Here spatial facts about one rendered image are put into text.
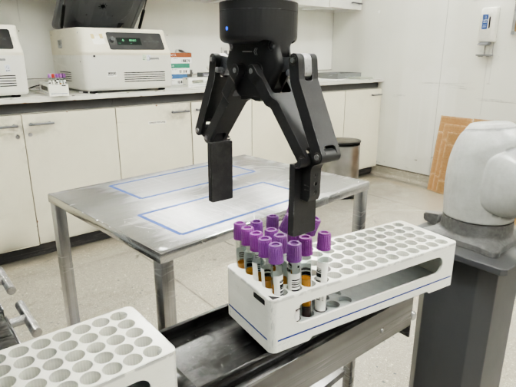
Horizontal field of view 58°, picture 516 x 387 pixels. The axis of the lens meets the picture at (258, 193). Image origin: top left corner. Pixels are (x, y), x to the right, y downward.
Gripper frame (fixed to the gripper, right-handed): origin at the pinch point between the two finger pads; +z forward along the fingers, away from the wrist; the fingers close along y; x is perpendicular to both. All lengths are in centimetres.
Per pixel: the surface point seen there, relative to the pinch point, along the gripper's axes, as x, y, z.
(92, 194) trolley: -4, 62, 14
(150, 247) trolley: -0.5, 27.4, 14.3
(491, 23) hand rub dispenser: -324, 130, -40
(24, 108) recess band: -31, 234, 12
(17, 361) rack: 24.2, 3.1, 10.2
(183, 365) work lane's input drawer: 9.4, 0.6, 16.1
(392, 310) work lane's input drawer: -17.7, -6.5, 16.4
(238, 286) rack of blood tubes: 1.5, 1.4, 9.7
